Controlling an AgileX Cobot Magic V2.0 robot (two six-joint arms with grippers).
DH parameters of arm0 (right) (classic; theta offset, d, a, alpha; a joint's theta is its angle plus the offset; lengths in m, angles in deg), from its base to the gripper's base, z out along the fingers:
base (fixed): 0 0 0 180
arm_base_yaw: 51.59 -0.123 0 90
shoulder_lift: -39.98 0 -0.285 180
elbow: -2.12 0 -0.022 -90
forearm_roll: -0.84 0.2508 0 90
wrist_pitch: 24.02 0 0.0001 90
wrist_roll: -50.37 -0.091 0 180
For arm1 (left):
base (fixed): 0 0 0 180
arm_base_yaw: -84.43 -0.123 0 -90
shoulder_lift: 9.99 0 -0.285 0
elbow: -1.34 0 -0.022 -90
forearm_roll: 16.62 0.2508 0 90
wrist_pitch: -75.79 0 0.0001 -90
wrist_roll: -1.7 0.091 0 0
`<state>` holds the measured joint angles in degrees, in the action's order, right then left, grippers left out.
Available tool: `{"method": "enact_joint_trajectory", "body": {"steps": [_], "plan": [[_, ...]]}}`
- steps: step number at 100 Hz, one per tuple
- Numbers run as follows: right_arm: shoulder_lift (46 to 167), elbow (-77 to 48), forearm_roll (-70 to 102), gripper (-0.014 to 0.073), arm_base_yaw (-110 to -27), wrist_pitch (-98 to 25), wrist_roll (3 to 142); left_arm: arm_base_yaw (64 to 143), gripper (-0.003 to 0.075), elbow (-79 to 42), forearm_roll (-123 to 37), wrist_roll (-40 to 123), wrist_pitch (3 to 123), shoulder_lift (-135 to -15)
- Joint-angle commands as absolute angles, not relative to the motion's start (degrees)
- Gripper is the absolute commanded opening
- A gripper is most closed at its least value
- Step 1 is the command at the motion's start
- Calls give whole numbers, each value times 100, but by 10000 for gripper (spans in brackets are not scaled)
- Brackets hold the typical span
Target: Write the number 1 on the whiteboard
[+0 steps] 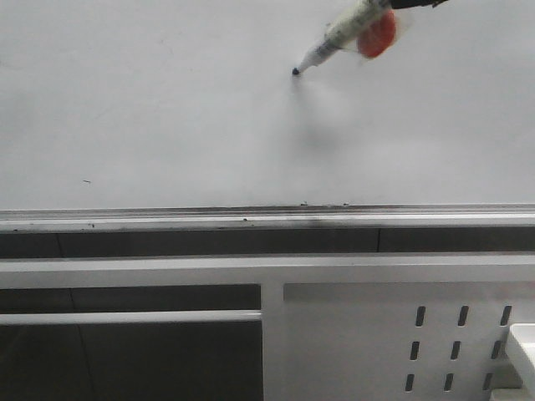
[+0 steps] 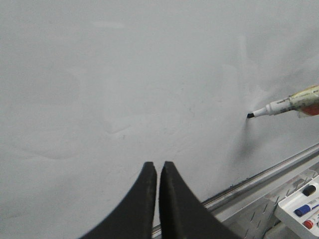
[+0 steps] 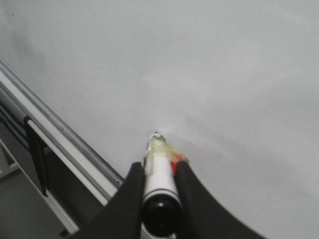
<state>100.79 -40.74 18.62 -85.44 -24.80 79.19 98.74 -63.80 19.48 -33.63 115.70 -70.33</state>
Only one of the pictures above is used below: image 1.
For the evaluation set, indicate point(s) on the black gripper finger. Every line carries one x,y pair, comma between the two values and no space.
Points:
405,4

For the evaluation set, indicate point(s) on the red round magnet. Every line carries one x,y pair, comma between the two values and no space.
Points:
382,34

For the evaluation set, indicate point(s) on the white whiteboard marker black tip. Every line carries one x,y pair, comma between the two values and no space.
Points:
343,30

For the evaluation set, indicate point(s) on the white perforated metal panel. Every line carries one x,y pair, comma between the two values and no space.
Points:
402,341

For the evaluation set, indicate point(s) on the white plastic box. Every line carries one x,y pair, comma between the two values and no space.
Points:
522,355

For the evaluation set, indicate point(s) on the white metal stand frame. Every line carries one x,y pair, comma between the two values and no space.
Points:
182,328

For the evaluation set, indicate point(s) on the large whiteboard with aluminium frame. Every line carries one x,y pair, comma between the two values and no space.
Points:
160,114

